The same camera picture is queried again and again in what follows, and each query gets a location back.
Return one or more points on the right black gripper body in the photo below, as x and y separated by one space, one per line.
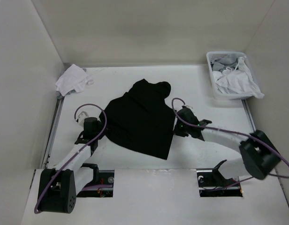
181 130

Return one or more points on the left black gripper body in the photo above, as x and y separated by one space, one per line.
100 128

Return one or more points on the black tank top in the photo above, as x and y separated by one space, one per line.
140 120

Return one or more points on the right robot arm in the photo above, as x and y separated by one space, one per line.
258 156

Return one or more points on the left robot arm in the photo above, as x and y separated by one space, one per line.
59 186

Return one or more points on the folded white tank top stack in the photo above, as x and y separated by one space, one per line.
74 79

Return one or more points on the grey tank top in basket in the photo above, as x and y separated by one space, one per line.
229 61

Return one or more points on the white tank top in basket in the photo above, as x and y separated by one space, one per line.
237 81

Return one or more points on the white plastic laundry basket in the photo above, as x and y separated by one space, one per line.
211 57

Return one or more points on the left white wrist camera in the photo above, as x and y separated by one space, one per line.
81 117

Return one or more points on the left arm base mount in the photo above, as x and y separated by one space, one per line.
102 184

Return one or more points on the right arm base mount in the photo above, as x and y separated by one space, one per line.
211 183

